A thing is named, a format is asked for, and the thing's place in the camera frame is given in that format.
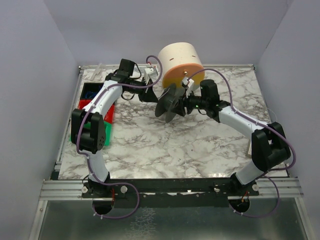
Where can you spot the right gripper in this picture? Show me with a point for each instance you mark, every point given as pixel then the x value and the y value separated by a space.
pixel 184 104

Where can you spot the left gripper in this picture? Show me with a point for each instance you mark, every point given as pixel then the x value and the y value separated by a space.
pixel 145 93

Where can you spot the clear plastic strip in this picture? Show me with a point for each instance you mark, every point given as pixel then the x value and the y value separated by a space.
pixel 99 68

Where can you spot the red storage bin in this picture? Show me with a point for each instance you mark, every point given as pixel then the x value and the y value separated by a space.
pixel 109 117

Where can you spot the black cable spool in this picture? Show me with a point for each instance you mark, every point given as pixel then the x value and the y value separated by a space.
pixel 168 101

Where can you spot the green storage bin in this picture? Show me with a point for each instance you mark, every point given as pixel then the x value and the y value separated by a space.
pixel 107 132

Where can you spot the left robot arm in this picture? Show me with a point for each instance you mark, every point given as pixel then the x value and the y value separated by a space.
pixel 115 84

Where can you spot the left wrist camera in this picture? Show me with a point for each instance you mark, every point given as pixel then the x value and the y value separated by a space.
pixel 149 72

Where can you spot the small white cardboard box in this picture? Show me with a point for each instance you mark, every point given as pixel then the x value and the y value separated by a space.
pixel 249 150

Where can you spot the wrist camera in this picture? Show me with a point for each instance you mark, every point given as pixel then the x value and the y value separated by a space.
pixel 188 85
pixel 149 72

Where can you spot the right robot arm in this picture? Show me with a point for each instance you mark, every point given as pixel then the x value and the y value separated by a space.
pixel 268 146

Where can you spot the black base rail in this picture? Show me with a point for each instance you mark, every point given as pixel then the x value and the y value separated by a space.
pixel 168 192

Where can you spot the cream cylindrical drawer cabinet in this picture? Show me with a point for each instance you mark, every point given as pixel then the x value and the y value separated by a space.
pixel 180 60

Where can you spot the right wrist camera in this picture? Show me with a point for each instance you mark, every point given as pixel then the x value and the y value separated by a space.
pixel 188 85

